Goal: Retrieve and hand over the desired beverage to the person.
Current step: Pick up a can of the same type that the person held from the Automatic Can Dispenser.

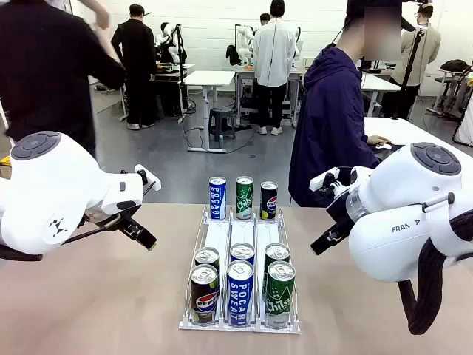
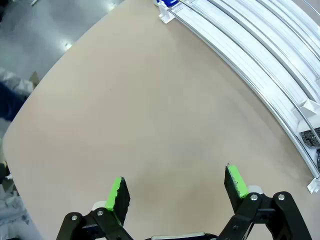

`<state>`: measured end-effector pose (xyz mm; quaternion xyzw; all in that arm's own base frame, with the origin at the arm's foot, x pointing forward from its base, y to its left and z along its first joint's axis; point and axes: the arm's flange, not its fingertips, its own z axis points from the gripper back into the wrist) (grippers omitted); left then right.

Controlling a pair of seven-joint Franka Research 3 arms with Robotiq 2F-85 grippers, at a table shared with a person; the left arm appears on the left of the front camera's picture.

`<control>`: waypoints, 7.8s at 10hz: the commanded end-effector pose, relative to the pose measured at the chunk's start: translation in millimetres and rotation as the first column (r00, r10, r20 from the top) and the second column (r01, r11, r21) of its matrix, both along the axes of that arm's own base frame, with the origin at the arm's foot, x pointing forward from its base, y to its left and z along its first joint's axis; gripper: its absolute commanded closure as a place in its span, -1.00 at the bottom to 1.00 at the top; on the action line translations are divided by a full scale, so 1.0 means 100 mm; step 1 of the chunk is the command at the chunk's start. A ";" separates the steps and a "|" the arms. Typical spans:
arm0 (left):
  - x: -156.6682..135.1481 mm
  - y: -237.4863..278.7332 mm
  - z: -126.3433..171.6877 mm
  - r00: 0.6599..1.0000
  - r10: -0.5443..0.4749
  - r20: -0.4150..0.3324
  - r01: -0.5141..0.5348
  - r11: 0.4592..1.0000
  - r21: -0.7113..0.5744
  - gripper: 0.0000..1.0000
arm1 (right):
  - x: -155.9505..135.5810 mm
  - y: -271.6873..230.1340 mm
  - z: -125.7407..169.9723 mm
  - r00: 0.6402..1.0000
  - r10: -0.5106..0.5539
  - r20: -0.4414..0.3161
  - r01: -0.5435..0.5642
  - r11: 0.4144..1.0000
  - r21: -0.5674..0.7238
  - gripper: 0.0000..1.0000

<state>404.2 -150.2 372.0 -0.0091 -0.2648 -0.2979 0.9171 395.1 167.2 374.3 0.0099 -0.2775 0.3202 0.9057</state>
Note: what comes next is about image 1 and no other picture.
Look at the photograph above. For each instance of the white sack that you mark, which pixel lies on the white sack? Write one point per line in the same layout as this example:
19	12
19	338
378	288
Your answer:
463	125

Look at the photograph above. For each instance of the green Chilsung cider can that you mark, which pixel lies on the green Chilsung cider can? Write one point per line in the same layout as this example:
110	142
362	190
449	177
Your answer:
277	252
280	296
244	199

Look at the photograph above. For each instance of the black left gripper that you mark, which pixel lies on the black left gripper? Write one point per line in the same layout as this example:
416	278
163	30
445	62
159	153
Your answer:
127	216

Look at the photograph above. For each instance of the black Pepsi can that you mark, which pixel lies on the black Pepsi can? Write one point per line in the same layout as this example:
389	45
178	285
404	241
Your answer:
268	203
204	296
207	255

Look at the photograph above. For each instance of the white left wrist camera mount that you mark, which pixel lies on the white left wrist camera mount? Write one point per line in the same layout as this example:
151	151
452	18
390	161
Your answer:
149	179

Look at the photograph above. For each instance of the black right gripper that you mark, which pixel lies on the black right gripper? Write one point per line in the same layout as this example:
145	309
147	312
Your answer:
338	212

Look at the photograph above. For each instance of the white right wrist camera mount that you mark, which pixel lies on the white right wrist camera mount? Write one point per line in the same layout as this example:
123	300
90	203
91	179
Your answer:
323	179

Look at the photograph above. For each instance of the person's right hand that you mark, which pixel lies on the person's right hand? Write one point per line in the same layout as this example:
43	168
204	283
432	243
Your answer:
378	140

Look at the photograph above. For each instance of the yellow plastic bin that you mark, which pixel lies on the yellow plastic bin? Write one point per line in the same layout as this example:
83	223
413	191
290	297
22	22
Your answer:
5	162

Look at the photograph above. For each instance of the grey plastic stool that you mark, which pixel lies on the grey plastic stool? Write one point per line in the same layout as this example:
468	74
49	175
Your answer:
221	122

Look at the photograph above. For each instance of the white workbench with robots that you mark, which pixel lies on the white workbench with robots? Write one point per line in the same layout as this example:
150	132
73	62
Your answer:
244	72

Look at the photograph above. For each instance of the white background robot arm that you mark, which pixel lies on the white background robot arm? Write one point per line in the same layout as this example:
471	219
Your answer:
245	40
297	42

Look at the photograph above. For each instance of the cluttered grey workbench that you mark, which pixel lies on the cluttered grey workbench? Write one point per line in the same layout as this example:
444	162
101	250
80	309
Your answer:
170	70

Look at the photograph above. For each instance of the white height-adjustable desk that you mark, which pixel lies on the white height-adjustable desk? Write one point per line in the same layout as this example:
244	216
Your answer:
208	77

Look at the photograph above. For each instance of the blue Pocari Sweat can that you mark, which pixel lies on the blue Pocari Sweat can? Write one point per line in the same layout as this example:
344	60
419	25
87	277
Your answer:
240	296
242	251
217	199

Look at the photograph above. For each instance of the passer-by in black sweater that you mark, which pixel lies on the passer-by in black sweater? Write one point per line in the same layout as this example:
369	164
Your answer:
44	66

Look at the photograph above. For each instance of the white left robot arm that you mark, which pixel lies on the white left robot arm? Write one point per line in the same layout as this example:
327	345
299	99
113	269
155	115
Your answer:
55	185

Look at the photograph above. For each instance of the white desk behind large table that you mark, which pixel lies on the white desk behind large table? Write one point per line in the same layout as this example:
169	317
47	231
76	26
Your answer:
380	83

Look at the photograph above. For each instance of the person in white jacket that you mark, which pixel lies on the person in white jacket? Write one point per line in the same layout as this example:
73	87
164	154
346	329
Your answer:
271	55

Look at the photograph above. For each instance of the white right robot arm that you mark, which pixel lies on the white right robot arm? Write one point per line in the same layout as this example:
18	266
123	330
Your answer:
406	185

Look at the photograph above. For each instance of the person's right forearm purple sleeve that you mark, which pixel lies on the person's right forearm purple sleeve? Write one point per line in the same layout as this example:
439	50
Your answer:
369	153

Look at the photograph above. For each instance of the white black background robot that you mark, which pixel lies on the white black background robot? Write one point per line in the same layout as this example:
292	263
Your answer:
166	40

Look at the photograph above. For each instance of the black camera tripod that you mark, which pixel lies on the black camera tripod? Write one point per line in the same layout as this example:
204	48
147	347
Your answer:
181	74

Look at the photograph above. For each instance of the man in black suit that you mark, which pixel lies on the man in black suit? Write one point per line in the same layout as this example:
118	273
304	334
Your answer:
135	66

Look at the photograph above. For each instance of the large white table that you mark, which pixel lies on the large white table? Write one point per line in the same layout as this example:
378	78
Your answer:
406	129

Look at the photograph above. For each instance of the person in beige jacket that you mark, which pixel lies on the person in beige jacket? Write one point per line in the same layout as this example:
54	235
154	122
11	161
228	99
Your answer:
425	55

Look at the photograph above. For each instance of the black backpack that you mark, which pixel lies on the black backpack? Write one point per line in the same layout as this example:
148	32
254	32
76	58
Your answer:
233	55

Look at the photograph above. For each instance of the black chair with bag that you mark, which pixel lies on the black chair with bag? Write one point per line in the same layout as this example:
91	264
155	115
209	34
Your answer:
452	74

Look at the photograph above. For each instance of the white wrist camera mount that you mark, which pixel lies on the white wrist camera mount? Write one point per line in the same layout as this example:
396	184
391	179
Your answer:
149	179
323	179

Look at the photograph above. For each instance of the person in purple jacket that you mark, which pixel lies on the person in purple jacket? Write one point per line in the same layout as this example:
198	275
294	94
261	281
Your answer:
325	129

